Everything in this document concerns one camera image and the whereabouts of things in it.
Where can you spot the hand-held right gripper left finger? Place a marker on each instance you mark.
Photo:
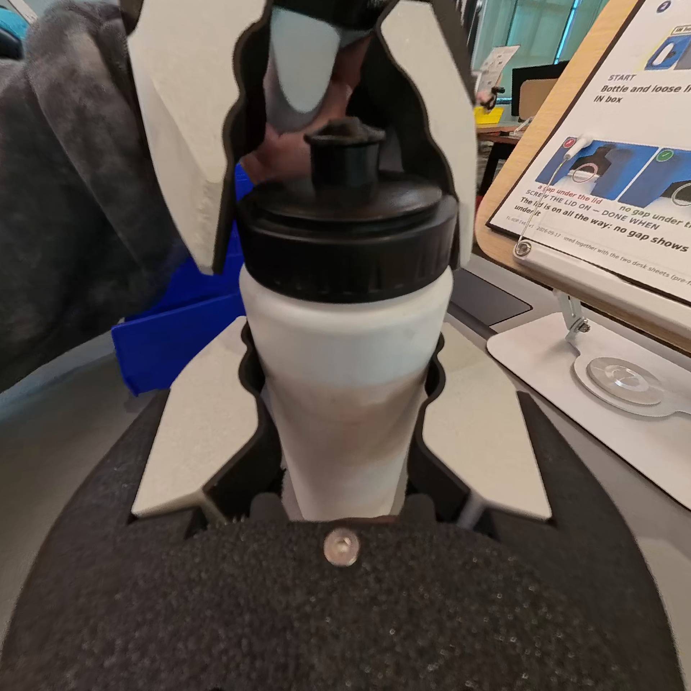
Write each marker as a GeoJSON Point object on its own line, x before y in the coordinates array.
{"type": "Point", "coordinates": [199, 432]}

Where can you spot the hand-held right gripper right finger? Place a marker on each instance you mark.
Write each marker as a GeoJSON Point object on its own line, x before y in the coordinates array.
{"type": "Point", "coordinates": [480, 432]}

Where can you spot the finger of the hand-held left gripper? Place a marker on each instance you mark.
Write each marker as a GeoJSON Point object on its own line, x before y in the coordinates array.
{"type": "Point", "coordinates": [178, 108]}
{"type": "Point", "coordinates": [442, 97]}

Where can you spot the blue storage bin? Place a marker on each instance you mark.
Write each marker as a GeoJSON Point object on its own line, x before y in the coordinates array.
{"type": "Point", "coordinates": [173, 334]}

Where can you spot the white plastic bottle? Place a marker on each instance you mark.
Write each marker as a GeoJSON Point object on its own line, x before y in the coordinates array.
{"type": "Point", "coordinates": [345, 351]}

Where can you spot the black bottle lid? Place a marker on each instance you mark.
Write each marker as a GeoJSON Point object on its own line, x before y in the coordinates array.
{"type": "Point", "coordinates": [345, 243]}

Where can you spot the person's left hand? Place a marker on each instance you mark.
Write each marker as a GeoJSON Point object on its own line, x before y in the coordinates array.
{"type": "Point", "coordinates": [286, 156]}

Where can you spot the background yellow bin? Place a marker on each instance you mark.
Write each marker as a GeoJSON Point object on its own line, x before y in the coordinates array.
{"type": "Point", "coordinates": [488, 116]}

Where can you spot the background instruction sheets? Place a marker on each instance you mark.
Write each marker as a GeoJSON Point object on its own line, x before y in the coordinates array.
{"type": "Point", "coordinates": [499, 65]}

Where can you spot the background wooden desk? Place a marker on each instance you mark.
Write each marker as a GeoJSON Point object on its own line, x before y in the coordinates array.
{"type": "Point", "coordinates": [496, 135]}

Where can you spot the white stand base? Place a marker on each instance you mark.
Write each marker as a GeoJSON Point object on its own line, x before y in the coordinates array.
{"type": "Point", "coordinates": [529, 351]}

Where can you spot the background wooden document stand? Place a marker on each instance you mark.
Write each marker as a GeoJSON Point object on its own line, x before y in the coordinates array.
{"type": "Point", "coordinates": [537, 100]}

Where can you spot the instruction sheet on stand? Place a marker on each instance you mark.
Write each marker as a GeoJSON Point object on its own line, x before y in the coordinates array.
{"type": "Point", "coordinates": [534, 135]}

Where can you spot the printed instruction sheet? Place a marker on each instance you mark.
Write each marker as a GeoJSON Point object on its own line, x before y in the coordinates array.
{"type": "Point", "coordinates": [637, 108]}

